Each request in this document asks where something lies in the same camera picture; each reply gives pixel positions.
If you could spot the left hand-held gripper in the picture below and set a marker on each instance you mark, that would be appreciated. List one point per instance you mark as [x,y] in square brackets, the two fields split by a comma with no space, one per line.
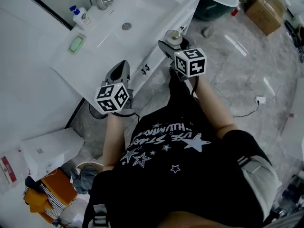
[111,97]

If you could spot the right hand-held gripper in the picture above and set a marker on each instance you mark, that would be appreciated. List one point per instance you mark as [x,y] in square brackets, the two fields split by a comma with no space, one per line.
[190,62]

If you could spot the white bottle with gold cap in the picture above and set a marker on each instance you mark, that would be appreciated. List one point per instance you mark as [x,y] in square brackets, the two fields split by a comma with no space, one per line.
[173,37]

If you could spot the person's left forearm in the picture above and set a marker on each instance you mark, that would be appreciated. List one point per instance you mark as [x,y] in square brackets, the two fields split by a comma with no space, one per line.
[114,141]

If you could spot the person's right forearm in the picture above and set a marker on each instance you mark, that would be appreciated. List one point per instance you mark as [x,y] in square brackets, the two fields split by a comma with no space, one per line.
[218,110]

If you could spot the white sink counter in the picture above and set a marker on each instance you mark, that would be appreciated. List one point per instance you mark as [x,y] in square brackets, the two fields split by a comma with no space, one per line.
[78,65]

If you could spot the metal sink drain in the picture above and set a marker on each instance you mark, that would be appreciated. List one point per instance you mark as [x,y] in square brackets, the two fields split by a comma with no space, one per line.
[126,26]

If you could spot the white blue pump soap bottle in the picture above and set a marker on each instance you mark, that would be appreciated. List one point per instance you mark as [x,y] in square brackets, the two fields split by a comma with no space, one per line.
[80,18]

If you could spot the grey stone lump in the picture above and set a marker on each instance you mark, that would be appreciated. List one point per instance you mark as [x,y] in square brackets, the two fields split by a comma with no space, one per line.
[208,32]

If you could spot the white vanity cabinet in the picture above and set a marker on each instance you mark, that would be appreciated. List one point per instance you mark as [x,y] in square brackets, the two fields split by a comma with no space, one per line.
[152,60]

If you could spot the dark green bucket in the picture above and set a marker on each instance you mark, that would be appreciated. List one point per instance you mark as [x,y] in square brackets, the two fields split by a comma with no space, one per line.
[209,8]

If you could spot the red spray can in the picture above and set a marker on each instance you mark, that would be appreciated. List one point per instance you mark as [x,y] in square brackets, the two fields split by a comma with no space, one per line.
[235,11]

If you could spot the green soap in dish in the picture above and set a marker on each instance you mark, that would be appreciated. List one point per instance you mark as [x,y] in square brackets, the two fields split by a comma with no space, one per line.
[76,43]

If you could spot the brown cardboard box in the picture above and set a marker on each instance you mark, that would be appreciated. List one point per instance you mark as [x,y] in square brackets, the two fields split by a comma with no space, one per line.
[264,13]

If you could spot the grey crumpled cloth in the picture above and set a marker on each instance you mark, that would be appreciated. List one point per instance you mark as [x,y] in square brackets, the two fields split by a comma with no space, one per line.
[83,179]

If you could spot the white power adapter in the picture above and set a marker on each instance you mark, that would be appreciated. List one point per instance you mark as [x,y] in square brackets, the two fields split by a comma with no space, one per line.
[260,99]

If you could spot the person's black star-print shirt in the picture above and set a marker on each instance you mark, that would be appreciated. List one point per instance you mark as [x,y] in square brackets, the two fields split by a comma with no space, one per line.
[178,174]

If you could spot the red and white packet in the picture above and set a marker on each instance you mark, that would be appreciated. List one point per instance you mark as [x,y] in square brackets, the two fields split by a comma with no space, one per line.
[8,170]

